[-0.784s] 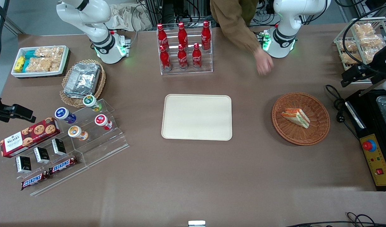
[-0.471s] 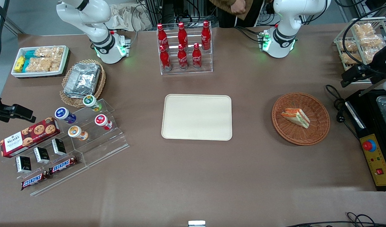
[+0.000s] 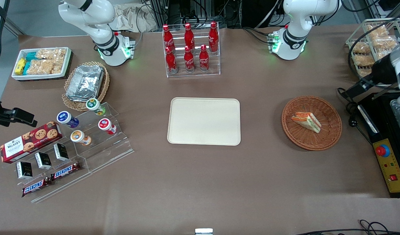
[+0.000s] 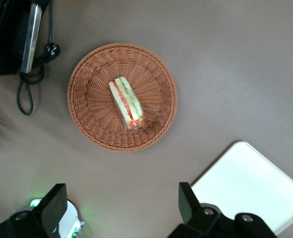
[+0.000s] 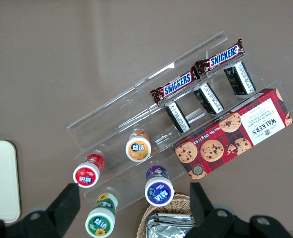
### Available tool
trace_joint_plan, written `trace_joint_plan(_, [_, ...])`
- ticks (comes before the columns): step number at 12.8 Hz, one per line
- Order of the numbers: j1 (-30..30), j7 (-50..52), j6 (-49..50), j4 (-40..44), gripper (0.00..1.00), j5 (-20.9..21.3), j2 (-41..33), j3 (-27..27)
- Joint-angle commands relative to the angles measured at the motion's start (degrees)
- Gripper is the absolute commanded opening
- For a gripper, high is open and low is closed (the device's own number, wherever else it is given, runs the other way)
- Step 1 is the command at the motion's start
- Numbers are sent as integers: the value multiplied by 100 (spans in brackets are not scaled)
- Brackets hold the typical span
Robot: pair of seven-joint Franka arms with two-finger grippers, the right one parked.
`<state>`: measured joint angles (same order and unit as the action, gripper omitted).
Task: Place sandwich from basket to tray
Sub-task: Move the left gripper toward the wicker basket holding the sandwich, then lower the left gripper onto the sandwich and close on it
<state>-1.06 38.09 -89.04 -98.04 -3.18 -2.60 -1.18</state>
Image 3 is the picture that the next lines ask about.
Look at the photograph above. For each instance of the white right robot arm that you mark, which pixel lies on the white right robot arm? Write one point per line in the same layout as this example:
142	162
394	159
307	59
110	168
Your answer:
100	18

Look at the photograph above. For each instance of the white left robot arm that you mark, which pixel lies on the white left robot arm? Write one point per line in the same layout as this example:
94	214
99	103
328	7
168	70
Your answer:
296	19

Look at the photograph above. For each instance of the brown round wicker basket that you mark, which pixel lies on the brown round wicker basket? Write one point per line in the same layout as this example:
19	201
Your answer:
330	130

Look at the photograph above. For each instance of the triangular sandwich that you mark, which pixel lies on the triangular sandwich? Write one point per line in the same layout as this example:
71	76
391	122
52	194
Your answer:
306	121

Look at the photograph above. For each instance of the light oval wicker basket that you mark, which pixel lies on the light oval wicker basket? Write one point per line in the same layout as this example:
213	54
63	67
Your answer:
103	88

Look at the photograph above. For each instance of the cream plastic tray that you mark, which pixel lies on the cream plastic tray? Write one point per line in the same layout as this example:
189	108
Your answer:
203	121

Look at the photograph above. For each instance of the packaged bread in clear bag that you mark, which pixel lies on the packaged bread in clear bag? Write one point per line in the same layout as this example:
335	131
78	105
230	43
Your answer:
365	72
360	48
385	42
363	60
377	31

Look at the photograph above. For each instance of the red Walkers cookie box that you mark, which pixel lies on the red Walkers cookie box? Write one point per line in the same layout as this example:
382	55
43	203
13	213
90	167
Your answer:
30	142

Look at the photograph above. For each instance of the purple gum bottle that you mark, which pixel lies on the purple gum bottle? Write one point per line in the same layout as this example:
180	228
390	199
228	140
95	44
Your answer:
66	118

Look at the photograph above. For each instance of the black appliance box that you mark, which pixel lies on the black appliance box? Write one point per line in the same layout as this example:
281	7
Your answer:
382	124

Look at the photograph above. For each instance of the teal snack pack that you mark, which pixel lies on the teal snack pack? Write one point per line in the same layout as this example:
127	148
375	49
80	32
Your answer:
31	56
27	68

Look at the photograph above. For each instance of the small black chocolate box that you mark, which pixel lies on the small black chocolate box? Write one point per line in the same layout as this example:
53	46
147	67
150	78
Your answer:
43	160
61	152
24	170

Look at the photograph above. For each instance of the yellow snack pack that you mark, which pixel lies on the yellow snack pack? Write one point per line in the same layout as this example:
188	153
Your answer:
19	66

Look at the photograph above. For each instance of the rice cracker snack bag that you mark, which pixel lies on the rice cracker snack bag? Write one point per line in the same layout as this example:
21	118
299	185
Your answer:
53	54
40	67

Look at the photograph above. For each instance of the orange gum bottle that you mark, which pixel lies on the orange gum bottle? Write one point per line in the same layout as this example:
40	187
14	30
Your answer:
79	137

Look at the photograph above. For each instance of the red emergency stop button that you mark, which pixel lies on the red emergency stop button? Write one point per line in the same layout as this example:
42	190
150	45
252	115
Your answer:
382	150

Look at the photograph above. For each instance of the Snickers bar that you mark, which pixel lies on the Snickers bar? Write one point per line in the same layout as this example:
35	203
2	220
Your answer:
36	187
65	170

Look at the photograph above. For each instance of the white rectangular snack bin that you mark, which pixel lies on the white rectangular snack bin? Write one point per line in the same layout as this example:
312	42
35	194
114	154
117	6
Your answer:
68	62

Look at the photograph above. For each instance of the stack of foil containers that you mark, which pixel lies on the stack of foil containers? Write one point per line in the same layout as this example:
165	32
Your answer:
85	83

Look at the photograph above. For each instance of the green gum bottle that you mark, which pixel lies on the green gum bottle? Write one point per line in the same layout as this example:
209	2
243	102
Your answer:
96	106

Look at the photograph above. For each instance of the red gum bottle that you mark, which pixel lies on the red gum bottle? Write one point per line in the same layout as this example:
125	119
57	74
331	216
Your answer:
105	125

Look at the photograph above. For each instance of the clear acrylic stepped stand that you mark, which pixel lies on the clear acrylic stepped stand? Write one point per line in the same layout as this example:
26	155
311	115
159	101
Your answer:
115	150
72	182

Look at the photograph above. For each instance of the yellow control panel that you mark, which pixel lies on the yellow control panel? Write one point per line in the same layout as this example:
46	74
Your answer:
394	166

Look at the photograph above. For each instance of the clear acrylic bottle stand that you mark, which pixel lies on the clear acrylic bottle stand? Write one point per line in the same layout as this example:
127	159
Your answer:
213	65

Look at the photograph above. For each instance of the beige cloth bag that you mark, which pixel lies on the beige cloth bag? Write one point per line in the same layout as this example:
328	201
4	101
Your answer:
134	18

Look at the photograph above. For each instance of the red cola bottle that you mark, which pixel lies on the red cola bottle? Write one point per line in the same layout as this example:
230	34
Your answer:
189	36
213	36
189	60
168	38
171	62
203	59

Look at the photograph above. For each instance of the black equipment rack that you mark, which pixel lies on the black equipment rack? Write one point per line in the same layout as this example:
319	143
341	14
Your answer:
219	11

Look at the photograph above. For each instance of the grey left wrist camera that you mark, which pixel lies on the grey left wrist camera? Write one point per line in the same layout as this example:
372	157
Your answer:
391	70

